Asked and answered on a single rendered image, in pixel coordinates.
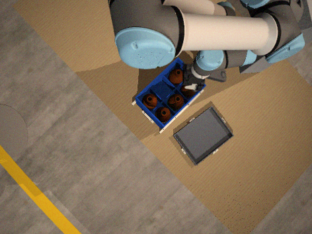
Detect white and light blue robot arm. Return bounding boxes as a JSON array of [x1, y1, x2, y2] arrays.
[[108, 0, 305, 82]]

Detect blue divided crate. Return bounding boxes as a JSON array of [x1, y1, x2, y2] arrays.
[[135, 57, 200, 129]]

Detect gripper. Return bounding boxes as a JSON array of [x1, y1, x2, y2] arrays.
[[182, 63, 205, 91]]

